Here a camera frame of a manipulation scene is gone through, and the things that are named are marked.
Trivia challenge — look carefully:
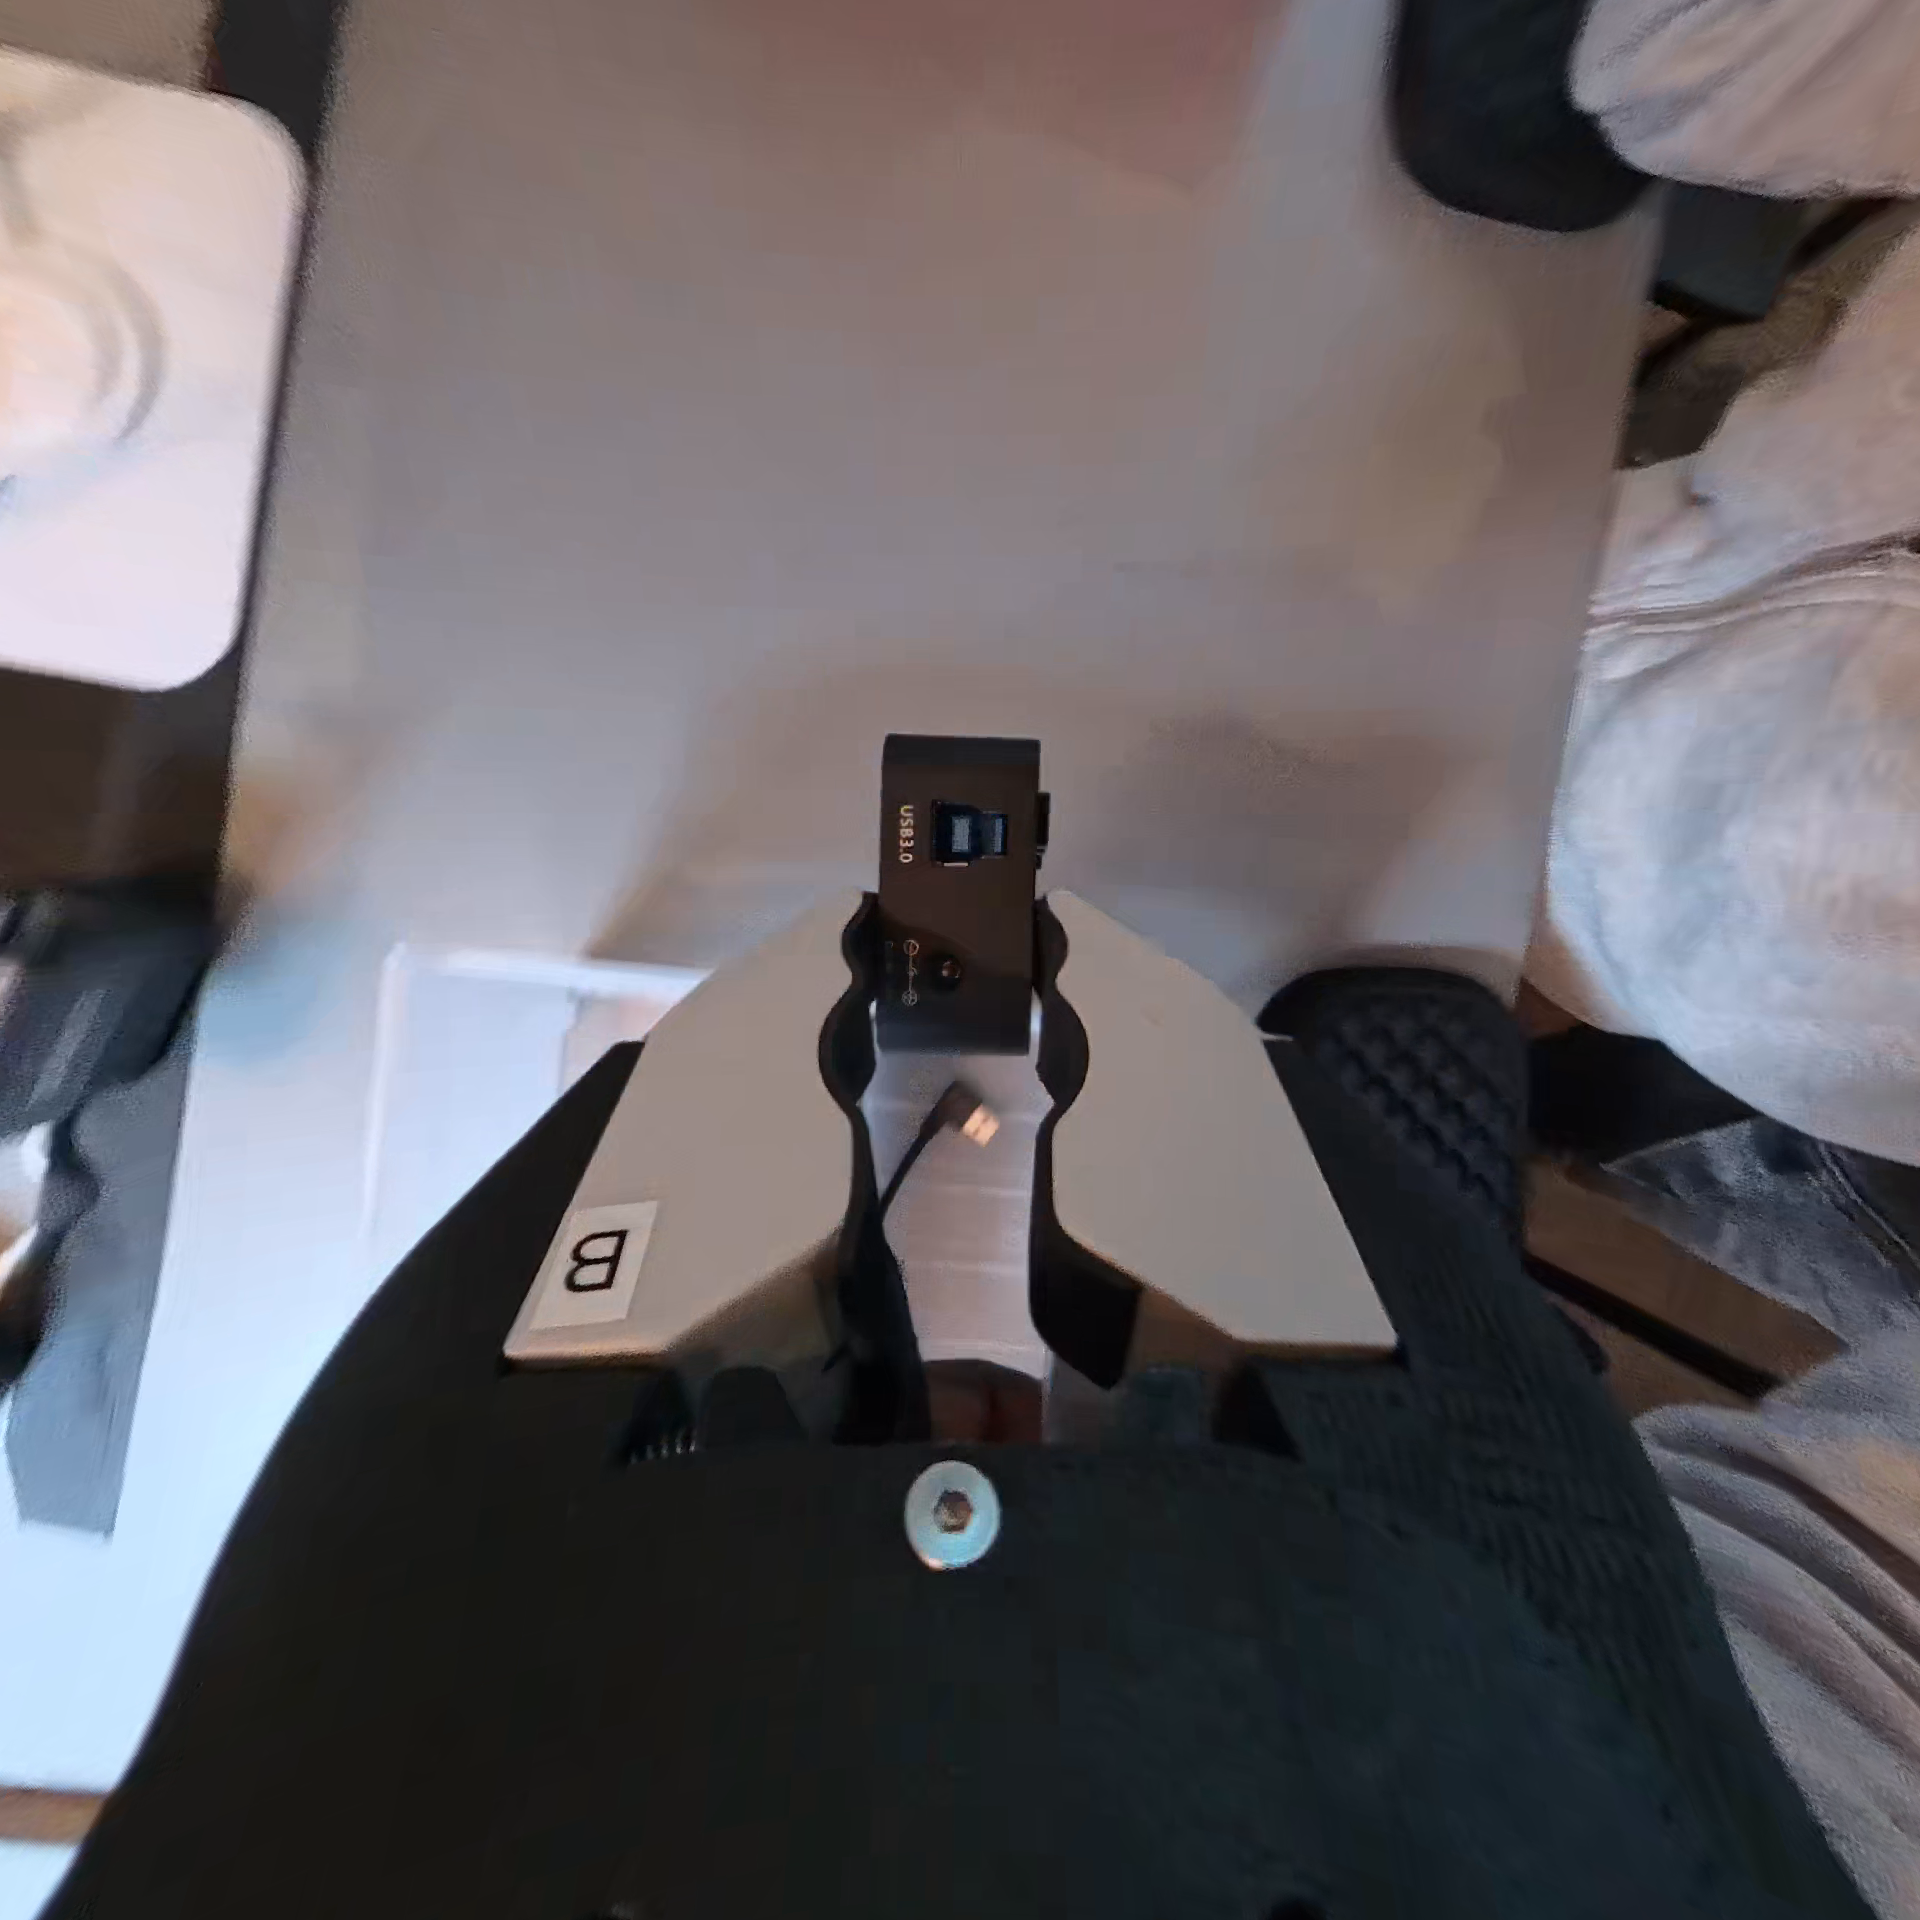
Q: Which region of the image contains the black usb hub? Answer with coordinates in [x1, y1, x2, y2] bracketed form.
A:
[870, 732, 1055, 1057]

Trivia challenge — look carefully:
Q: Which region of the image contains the white sign stand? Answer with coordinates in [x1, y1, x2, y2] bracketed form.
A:
[0, 45, 308, 693]

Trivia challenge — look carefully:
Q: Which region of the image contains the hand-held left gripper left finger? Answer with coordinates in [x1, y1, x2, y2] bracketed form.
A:
[499, 891, 903, 1370]

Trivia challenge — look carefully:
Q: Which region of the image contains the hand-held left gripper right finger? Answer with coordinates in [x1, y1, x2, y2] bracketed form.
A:
[1030, 887, 1402, 1444]

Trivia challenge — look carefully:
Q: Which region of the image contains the black armrest office chair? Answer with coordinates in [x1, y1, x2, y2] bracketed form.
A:
[1256, 0, 1853, 1403]

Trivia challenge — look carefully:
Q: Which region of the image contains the black braided usb cable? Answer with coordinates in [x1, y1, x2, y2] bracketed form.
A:
[866, 1084, 1004, 1220]

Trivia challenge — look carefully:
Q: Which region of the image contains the person's grey zip hoodie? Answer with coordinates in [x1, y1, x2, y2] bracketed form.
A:
[1522, 0, 1920, 1920]

